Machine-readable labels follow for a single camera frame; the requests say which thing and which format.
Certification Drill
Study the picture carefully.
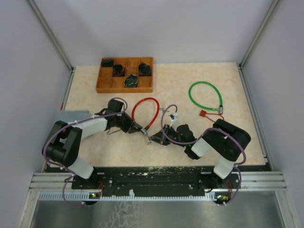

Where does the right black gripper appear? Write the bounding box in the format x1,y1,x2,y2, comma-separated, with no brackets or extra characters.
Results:
149,124,187,148

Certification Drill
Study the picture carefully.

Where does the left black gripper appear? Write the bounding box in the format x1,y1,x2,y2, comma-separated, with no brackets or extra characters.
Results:
115,112,142,133

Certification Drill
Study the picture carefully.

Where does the red cable lock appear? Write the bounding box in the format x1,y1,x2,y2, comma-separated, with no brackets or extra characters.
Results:
131,97,160,135

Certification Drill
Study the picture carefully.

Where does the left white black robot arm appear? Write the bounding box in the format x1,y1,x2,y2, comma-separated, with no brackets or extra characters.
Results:
42,97,145,189

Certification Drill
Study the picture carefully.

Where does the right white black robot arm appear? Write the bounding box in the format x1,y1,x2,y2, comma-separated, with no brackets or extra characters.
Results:
149,119,251,188

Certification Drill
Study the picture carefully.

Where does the blue yellow rolled tie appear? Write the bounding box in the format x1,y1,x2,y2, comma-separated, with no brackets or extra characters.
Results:
124,74,139,88

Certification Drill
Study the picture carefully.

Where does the black dotted rolled tie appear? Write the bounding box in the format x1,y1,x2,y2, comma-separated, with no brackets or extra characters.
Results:
138,63,152,76

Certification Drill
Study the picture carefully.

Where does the black orange rolled tie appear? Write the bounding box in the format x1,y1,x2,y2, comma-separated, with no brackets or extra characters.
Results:
112,64,125,77

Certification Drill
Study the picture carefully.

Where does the folded blue jeans cloth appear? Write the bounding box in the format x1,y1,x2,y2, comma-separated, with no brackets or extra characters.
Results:
53,109,95,140

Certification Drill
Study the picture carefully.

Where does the dark green rolled tie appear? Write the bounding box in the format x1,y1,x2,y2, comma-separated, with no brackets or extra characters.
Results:
101,58,114,67

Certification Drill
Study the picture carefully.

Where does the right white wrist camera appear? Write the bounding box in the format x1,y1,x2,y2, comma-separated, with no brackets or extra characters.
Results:
169,112,179,129

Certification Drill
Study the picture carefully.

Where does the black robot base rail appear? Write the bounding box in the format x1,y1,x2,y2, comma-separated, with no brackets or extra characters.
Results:
46,167,242,205

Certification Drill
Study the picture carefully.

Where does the thin red wire padlock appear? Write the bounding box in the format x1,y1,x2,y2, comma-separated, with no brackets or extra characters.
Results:
199,110,225,123

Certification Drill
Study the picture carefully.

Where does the green cable lock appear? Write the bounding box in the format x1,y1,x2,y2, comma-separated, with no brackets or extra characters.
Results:
188,81,223,114

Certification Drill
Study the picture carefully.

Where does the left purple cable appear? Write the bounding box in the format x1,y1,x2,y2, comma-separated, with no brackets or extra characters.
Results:
44,97,128,207

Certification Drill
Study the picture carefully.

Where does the purple cable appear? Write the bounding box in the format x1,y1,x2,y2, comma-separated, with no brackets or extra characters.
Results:
44,97,128,207
161,104,247,207

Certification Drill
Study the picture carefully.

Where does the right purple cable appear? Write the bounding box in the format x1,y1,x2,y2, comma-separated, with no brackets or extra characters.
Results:
161,104,247,207

